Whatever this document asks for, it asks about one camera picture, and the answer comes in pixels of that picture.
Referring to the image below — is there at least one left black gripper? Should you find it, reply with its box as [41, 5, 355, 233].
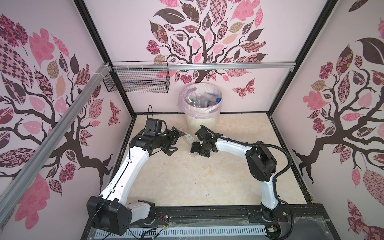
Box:
[155, 126, 186, 156]

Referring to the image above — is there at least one blue label blue cap bottle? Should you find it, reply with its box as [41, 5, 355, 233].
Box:
[189, 153, 199, 158]

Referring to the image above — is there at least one green label clear bottle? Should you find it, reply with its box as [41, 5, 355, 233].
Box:
[185, 94, 200, 108]
[179, 129, 196, 144]

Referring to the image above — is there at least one Fiji red flower bottle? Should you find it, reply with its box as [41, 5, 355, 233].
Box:
[206, 93, 222, 105]

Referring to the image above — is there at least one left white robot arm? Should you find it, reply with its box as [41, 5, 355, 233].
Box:
[81, 128, 185, 240]

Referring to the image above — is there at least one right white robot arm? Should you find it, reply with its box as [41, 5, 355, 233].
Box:
[191, 128, 279, 222]

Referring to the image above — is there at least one white ribbed trash bin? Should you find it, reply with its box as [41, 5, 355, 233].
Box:
[186, 115, 218, 135]

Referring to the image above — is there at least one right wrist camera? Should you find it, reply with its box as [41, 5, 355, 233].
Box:
[195, 127, 213, 142]

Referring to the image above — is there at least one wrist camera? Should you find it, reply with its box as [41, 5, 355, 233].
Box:
[195, 127, 213, 142]
[143, 118, 167, 138]

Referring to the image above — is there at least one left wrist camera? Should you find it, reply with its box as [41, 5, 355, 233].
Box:
[143, 118, 167, 138]

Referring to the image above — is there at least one black wire mesh basket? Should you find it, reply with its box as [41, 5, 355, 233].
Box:
[103, 60, 171, 94]

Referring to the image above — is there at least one right black corrugated cable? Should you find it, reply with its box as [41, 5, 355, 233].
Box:
[200, 124, 295, 239]

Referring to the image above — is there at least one back aluminium frame rail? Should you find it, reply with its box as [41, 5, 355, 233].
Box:
[113, 62, 296, 71]

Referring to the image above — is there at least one aluminium frame rail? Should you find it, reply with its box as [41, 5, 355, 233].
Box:
[0, 62, 112, 223]
[113, 62, 296, 71]

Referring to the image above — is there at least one white slotted cable duct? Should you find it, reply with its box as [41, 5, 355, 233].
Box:
[91, 226, 267, 240]

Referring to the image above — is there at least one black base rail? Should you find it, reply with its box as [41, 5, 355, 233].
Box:
[86, 203, 328, 226]

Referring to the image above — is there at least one left aluminium frame rail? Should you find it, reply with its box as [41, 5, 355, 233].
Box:
[0, 62, 112, 223]

